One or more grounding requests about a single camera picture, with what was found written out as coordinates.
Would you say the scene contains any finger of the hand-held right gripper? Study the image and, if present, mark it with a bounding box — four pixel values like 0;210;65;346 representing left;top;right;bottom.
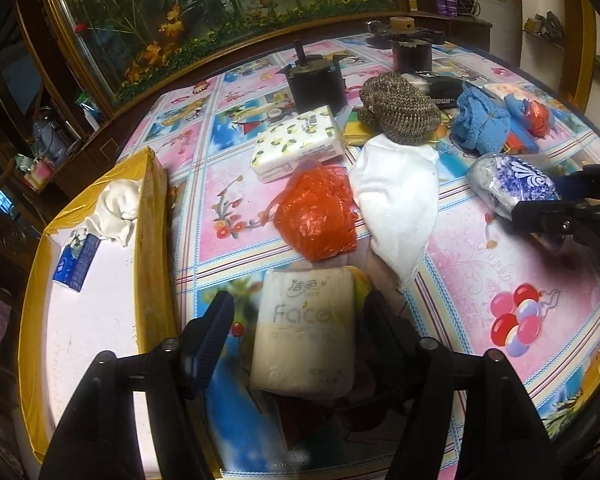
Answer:
555;164;600;202
511;199;600;235

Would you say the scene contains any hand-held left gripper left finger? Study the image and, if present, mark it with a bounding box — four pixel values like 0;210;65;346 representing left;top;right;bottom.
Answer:
40;290;236;480

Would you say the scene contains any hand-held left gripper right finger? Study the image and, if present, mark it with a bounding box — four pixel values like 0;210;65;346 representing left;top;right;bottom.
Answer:
362;290;556;480

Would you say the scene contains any blue patterned plastic pack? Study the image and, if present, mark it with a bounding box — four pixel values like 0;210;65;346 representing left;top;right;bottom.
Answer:
467;154;562;221

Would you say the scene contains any beige facial tissue pack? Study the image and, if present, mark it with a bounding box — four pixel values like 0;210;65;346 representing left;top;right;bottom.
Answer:
249;265;357;402

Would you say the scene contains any red and blue knitted item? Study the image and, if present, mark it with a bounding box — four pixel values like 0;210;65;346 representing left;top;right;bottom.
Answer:
505;92;552;153

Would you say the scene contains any yellow taped cardboard box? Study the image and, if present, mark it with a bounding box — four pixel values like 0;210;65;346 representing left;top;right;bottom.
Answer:
17;147;181;463

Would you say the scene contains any blue knitted cloth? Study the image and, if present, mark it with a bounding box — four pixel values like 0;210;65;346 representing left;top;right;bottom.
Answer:
451;81;512;154

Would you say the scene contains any white cloth bag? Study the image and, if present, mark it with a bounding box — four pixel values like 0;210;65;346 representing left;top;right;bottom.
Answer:
352;134;441;292

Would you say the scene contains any orange plastic bag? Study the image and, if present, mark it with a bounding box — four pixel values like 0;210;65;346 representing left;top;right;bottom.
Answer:
271;159;359;262

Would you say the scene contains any black printed packet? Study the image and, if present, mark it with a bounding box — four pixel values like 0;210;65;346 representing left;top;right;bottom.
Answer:
414;71;462;111

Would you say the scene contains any yellow packet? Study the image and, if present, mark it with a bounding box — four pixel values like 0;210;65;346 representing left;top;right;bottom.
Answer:
341;119;377;147

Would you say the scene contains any lemon print tissue pack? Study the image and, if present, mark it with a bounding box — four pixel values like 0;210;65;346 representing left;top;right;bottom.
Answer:
250;105;347;184

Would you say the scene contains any printed cartoon tablecloth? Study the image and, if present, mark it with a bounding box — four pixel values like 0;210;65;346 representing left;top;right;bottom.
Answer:
115;32;600;476

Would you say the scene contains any blue tissue pack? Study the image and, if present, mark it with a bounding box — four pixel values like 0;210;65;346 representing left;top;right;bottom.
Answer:
52;229;102;292

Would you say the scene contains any crumpled white cloth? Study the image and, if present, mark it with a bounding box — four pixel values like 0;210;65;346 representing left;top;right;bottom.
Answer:
86;179;145;247

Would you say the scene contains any black cylinder with wooden knob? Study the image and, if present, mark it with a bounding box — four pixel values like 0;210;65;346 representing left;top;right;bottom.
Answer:
391;16;434;75

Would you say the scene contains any black metal device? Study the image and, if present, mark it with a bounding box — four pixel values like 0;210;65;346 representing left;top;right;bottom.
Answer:
366;19;447;47

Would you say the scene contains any blue thermos jug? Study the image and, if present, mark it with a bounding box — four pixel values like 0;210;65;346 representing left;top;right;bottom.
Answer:
31;106;82;162

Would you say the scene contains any black cylinder with handle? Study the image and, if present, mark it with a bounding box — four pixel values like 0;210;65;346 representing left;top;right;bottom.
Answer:
284;40;349;114

